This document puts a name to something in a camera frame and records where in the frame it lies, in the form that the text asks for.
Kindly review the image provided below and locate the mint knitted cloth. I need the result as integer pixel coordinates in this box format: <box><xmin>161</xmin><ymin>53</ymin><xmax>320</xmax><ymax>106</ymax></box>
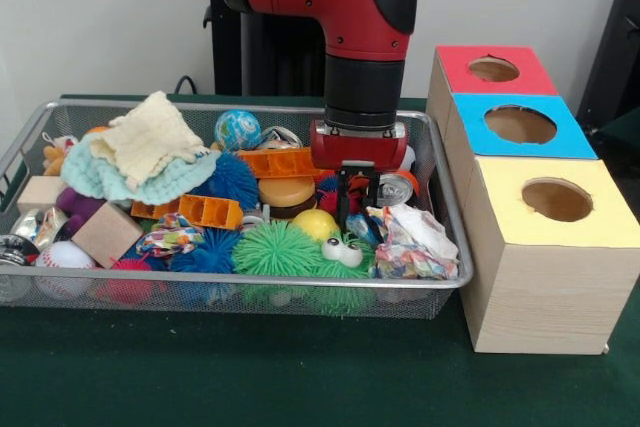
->
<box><xmin>62</xmin><ymin>134</ymin><xmax>222</xmax><ymax>207</ymax></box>

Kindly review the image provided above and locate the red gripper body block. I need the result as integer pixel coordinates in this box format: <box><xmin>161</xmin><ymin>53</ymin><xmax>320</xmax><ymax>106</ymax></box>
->
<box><xmin>308</xmin><ymin>119</ymin><xmax>412</xmax><ymax>172</ymax></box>

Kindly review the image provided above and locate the green spiky rubber ball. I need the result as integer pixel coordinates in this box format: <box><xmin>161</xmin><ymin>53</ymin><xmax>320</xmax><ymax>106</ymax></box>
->
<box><xmin>230</xmin><ymin>220</ymin><xmax>324</xmax><ymax>278</ymax></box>

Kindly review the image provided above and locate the yellow smooth ball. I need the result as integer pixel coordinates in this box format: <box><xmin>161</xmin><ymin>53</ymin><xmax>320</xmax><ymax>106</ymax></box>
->
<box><xmin>291</xmin><ymin>209</ymin><xmax>341</xmax><ymax>243</ymax></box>

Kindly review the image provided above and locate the orange long toy block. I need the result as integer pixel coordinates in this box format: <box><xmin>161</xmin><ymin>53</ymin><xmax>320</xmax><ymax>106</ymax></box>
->
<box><xmin>238</xmin><ymin>146</ymin><xmax>321</xmax><ymax>181</ymax></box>
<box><xmin>130</xmin><ymin>194</ymin><xmax>245</xmax><ymax>233</ymax></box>

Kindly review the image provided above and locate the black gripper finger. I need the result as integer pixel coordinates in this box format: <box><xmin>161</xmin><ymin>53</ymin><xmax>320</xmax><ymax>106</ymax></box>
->
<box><xmin>337</xmin><ymin>169</ymin><xmax>352</xmax><ymax>229</ymax></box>
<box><xmin>367</xmin><ymin>170</ymin><xmax>382</xmax><ymax>211</ymax></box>

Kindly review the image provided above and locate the shallow wire mesh bin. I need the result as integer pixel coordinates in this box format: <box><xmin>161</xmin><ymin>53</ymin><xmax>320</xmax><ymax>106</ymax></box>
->
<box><xmin>0</xmin><ymin>99</ymin><xmax>474</xmax><ymax>321</ymax></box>

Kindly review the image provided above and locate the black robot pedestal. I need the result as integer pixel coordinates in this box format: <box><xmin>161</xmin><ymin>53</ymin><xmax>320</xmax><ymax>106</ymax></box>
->
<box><xmin>192</xmin><ymin>0</ymin><xmax>329</xmax><ymax>98</ymax></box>

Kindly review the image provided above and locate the silver drink can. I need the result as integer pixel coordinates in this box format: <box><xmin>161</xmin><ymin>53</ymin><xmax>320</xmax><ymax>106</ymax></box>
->
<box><xmin>377</xmin><ymin>170</ymin><xmax>420</xmax><ymax>208</ymax></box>

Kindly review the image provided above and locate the cream knitted cloth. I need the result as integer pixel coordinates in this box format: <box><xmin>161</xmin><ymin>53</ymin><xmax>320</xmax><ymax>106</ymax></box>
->
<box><xmin>89</xmin><ymin>90</ymin><xmax>205</xmax><ymax>192</ymax></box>

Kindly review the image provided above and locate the clear plastic toy packet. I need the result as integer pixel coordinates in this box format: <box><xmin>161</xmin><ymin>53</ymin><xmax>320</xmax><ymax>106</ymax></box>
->
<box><xmin>344</xmin><ymin>211</ymin><xmax>386</xmax><ymax>248</ymax></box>

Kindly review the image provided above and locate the wooden box with three holes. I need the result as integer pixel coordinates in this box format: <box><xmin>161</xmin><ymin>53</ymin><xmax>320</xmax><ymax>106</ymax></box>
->
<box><xmin>425</xmin><ymin>44</ymin><xmax>640</xmax><ymax>356</ymax></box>

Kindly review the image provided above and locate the globe print ball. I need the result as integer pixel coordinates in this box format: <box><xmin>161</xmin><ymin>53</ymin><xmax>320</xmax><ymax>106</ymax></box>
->
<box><xmin>214</xmin><ymin>109</ymin><xmax>263</xmax><ymax>152</ymax></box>

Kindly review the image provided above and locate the dark green table cloth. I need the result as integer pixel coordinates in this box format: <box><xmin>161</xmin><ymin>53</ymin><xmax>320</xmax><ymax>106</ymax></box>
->
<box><xmin>0</xmin><ymin>93</ymin><xmax>640</xmax><ymax>427</ymax></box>

